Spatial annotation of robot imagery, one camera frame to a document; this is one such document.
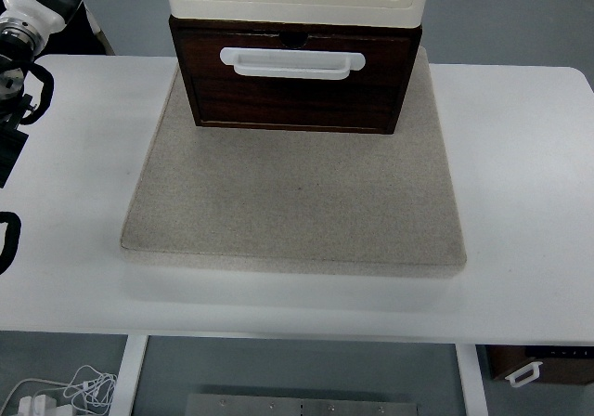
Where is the beige square mat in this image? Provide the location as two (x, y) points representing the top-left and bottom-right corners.
(120, 46), (468, 280)

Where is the cream upper cabinet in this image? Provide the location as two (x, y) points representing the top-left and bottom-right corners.
(161, 0), (435, 30)

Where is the dark brown drawer housing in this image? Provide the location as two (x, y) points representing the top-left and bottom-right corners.
(167, 14), (424, 137)

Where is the brown box with white handle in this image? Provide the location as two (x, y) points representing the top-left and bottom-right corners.
(486, 344), (594, 388)

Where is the white table leg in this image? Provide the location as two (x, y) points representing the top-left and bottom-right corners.
(110, 335), (150, 416)
(454, 344), (488, 416)

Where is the white cable on floor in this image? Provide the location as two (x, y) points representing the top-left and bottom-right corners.
(0, 364), (120, 416)

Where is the white drawer handle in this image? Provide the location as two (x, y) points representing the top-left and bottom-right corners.
(219, 46), (367, 82)

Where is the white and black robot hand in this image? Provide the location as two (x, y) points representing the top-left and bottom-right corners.
(2, 0), (94, 34)

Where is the white charger plug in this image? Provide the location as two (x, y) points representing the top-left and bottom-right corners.
(18, 395), (59, 416)

